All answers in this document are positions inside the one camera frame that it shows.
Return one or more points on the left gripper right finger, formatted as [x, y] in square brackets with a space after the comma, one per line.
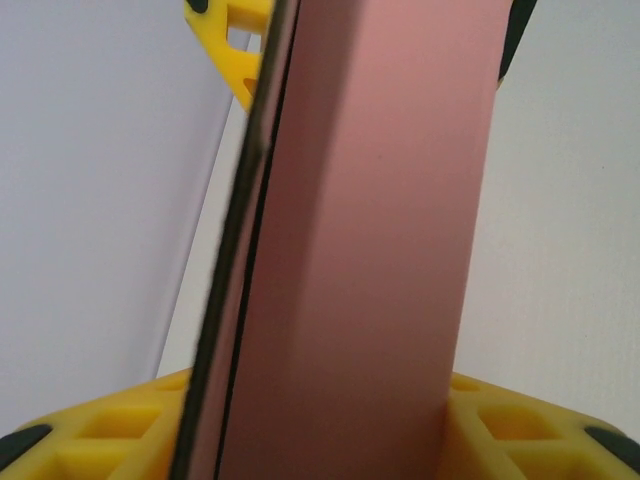
[540, 440]

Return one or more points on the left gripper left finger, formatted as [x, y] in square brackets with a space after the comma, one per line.
[100, 440]

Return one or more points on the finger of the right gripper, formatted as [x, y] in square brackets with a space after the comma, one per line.
[517, 35]
[230, 45]

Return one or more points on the pink cardboard box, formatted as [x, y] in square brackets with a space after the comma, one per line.
[375, 200]

